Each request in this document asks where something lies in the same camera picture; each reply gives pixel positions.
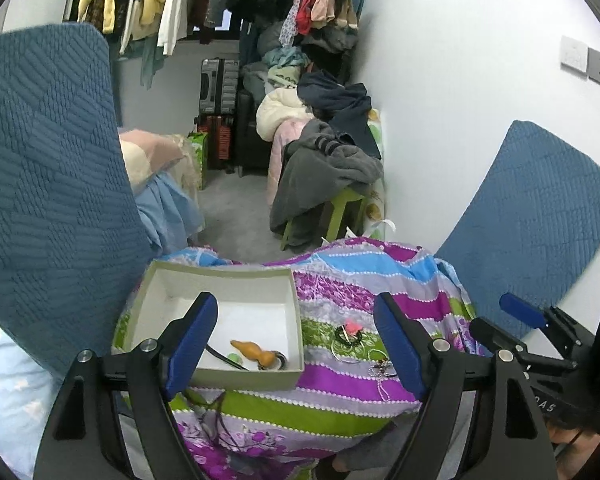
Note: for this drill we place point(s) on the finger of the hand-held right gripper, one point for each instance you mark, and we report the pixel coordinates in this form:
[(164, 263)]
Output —
[(495, 337), (520, 309)]

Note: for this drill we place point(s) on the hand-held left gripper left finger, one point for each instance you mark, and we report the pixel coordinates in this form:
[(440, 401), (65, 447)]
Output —
[(192, 350)]

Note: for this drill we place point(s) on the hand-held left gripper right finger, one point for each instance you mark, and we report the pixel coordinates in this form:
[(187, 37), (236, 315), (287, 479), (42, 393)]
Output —
[(400, 350)]

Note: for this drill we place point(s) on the pale green bead charm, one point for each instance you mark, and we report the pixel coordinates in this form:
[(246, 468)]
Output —
[(235, 358)]

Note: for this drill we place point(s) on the grey cardboard box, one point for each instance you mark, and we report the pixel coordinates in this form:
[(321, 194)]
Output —
[(250, 380)]

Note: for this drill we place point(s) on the dark bangle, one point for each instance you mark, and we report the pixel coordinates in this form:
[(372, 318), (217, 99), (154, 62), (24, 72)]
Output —
[(279, 360)]

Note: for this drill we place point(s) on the person's right hand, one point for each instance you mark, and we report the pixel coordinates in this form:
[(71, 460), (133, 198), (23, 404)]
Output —
[(575, 455)]

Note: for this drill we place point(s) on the silver bangle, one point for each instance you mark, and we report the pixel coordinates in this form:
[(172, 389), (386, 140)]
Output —
[(344, 356)]

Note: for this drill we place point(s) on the striped floral cloth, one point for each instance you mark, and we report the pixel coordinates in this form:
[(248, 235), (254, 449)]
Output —
[(340, 395)]

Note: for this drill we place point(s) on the person's right leg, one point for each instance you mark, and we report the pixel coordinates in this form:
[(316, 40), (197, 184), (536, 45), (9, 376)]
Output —
[(377, 445)]

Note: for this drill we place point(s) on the blue quilted cushion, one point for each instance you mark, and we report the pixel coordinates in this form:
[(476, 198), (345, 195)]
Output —
[(540, 210), (45, 185)]

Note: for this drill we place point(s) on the white tote bag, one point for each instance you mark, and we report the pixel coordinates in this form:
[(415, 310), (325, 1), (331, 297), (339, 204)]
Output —
[(375, 227)]

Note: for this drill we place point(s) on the blue bed skirt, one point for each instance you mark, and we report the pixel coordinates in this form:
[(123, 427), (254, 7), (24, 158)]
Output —
[(167, 210)]

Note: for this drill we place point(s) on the green plastic stool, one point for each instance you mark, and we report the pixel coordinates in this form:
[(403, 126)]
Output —
[(347, 210)]

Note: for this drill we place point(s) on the clear plastic wrapped quilt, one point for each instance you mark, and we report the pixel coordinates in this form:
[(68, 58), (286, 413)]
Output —
[(189, 160)]

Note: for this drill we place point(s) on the green shopping bag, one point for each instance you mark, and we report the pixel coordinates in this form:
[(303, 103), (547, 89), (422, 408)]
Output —
[(198, 152)]

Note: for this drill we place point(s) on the pink beige pillow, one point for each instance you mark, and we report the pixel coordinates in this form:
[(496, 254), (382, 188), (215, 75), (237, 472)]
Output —
[(140, 152)]

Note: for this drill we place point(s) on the pink quilted garment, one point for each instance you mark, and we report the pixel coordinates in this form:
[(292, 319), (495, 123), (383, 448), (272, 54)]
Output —
[(280, 160)]

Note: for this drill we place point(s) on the red suitcase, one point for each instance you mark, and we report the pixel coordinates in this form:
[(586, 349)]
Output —
[(217, 140)]

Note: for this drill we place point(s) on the navy garment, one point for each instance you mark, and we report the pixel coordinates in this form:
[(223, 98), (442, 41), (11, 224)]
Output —
[(340, 105)]

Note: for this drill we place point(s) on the cream down jacket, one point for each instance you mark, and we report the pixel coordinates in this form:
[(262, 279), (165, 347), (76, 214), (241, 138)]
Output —
[(280, 110)]

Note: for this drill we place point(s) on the grey suitcase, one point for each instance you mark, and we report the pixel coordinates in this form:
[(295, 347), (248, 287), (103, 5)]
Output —
[(220, 85)]

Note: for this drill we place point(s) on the teal scarf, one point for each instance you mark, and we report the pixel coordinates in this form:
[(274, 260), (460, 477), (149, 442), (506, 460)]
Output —
[(150, 60)]

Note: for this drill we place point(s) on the pile of assorted clothes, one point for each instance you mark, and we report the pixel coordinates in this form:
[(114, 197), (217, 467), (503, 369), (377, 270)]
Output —
[(285, 57)]

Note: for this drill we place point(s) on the white cardigan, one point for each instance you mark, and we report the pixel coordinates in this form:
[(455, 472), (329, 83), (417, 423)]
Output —
[(172, 5)]

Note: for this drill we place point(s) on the striped white grey sweater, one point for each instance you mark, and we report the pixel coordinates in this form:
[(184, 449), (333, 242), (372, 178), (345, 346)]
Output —
[(132, 5)]

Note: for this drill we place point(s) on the hanging small laundry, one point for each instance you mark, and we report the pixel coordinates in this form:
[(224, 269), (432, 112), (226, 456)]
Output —
[(320, 7)]

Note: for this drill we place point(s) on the pale yellow hoodie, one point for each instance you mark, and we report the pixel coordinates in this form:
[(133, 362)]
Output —
[(147, 0)]

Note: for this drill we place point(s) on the white wall switch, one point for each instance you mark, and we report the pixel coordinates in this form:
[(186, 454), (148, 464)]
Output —
[(574, 53)]

